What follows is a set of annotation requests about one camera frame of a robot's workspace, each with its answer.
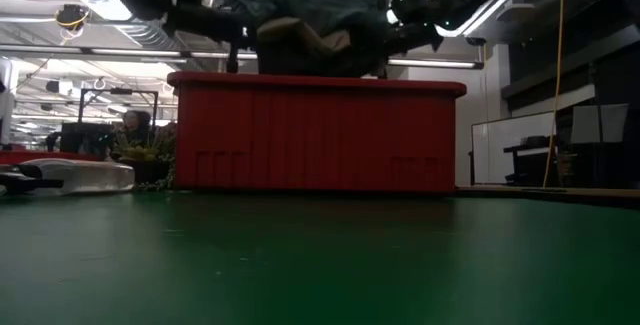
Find white box with orange label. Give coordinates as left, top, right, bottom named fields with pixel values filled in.
left=20, top=156, right=137, bottom=197

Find small potted succulent plant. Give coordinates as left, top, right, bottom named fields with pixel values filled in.
left=110, top=124, right=179, bottom=192

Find black metal rack frame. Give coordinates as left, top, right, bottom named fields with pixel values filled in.
left=77, top=87, right=160, bottom=127

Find black cord reel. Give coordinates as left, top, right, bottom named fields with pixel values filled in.
left=54, top=4, right=92, bottom=32

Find light blue garment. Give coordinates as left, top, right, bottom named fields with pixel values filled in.
left=219, top=0, right=392, bottom=36

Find dark blue denim jeans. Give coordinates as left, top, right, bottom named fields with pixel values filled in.
left=256, top=14, right=390, bottom=80

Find long strip ceiling light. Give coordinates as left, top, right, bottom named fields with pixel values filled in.
left=0, top=43, right=485, bottom=71

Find black desk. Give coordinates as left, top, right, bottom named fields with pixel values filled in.
left=502, top=134, right=559, bottom=188

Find yellow hanging cord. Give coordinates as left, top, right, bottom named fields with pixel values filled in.
left=542, top=0, right=567, bottom=189

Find beige garment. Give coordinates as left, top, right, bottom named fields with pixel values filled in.
left=256, top=16, right=353, bottom=58

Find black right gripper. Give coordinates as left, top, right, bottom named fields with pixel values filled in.
left=383, top=0, right=447, bottom=57

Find red low counter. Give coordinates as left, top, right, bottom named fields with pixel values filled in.
left=0, top=149, right=101, bottom=165

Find green table mat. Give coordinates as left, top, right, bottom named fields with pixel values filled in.
left=0, top=188, right=640, bottom=325

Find person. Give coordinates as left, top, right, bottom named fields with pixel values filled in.
left=112, top=109, right=153, bottom=149

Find white paper sheet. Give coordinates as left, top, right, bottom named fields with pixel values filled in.
left=570, top=103, right=629, bottom=146

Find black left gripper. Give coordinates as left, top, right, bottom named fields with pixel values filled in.
left=167, top=0, right=259, bottom=75

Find red plastic laundry bin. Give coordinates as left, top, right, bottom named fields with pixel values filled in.
left=166, top=70, right=469, bottom=195

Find black monitor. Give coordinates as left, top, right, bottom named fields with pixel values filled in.
left=45, top=121, right=114, bottom=157

